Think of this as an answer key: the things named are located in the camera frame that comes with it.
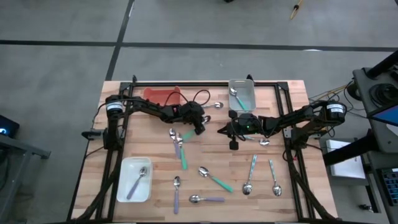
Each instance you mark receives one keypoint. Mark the black cart beam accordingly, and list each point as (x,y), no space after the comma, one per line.
(384,63)

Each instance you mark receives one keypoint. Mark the black keyboard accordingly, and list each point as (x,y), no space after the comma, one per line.
(390,186)

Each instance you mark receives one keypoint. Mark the blue screen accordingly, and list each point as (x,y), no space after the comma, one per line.
(388,116)

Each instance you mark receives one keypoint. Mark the grey plastic bin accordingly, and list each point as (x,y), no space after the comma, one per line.
(247,90)

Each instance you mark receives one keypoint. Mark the yellow black stick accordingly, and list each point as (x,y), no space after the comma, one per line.
(295,11)

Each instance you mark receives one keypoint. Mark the grey metal stand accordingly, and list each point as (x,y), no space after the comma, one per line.
(18,146)

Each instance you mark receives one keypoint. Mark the black aluminium table frame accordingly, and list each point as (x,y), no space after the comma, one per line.
(217,84)

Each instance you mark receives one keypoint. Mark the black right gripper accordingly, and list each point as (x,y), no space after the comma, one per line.
(248,123)

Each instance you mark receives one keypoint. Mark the small black floor object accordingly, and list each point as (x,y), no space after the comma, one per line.
(365,208)

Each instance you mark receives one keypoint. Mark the white plastic bin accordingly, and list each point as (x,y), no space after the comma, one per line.
(124,174)

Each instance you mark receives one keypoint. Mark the silver metal bracket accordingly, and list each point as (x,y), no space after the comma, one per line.
(287,132)

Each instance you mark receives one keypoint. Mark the grey equipment cart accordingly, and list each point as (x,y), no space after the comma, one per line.
(362,87)

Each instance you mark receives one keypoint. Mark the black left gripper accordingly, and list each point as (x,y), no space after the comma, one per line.
(191,112)

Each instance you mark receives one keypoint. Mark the orange plastic bin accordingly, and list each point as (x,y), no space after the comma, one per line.
(158,95)

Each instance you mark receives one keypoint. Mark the black diagonal stand beam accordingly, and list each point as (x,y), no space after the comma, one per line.
(348,151)

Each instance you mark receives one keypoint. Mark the black device with blue light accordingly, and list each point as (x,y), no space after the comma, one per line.
(9,124)

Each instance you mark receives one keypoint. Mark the black side clamp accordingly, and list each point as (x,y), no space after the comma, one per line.
(91,134)

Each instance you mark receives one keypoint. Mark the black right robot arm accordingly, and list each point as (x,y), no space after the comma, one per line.
(295,116)

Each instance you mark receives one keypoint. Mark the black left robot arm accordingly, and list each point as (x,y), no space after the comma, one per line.
(146,107)

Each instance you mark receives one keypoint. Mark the white box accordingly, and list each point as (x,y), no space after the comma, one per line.
(345,165)

